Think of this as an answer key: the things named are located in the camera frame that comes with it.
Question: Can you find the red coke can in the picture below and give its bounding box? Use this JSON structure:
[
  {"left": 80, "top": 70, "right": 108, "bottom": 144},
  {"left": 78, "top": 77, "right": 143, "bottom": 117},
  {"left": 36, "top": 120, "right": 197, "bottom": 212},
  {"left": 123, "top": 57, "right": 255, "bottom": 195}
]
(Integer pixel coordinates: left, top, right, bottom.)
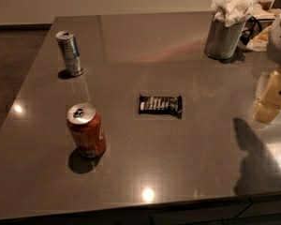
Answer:
[{"left": 67, "top": 102, "right": 106, "bottom": 158}]

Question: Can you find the metal bucket holder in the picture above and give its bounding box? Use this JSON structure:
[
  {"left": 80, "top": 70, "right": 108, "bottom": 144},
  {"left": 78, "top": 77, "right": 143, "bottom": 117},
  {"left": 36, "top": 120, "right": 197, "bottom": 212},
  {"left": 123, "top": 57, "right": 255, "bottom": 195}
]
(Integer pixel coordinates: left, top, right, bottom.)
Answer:
[{"left": 204, "top": 20, "right": 245, "bottom": 60}]

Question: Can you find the silver blue energy drink can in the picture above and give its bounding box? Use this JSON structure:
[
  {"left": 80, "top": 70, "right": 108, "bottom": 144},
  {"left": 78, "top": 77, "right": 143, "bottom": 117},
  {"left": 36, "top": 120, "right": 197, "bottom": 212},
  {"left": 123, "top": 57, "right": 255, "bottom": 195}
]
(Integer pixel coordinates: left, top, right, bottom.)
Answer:
[{"left": 55, "top": 30, "right": 83, "bottom": 77}]

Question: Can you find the black cable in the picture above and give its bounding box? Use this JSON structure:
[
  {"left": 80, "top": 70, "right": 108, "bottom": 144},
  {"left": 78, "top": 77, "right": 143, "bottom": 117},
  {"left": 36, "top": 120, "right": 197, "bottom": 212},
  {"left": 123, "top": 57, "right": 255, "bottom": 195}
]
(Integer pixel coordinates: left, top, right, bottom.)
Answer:
[{"left": 239, "top": 15, "right": 264, "bottom": 47}]

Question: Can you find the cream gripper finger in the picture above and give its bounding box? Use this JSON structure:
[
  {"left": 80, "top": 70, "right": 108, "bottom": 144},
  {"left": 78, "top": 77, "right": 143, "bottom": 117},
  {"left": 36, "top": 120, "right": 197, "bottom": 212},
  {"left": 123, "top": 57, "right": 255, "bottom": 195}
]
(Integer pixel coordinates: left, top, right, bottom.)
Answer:
[
  {"left": 252, "top": 102, "right": 279, "bottom": 124},
  {"left": 261, "top": 71, "right": 281, "bottom": 110}
]

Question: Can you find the black rxbar chocolate wrapper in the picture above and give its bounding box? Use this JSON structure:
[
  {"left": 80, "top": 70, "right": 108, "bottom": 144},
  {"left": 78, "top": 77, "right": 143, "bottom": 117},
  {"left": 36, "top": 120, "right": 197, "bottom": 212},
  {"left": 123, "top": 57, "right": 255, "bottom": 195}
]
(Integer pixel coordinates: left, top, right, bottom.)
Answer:
[{"left": 138, "top": 96, "right": 183, "bottom": 119}]

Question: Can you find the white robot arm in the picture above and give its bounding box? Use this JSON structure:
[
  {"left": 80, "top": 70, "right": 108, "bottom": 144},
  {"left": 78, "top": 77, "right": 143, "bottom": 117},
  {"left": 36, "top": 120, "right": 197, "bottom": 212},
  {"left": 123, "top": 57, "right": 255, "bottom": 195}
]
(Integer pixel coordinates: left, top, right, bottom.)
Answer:
[{"left": 252, "top": 13, "right": 281, "bottom": 126}]

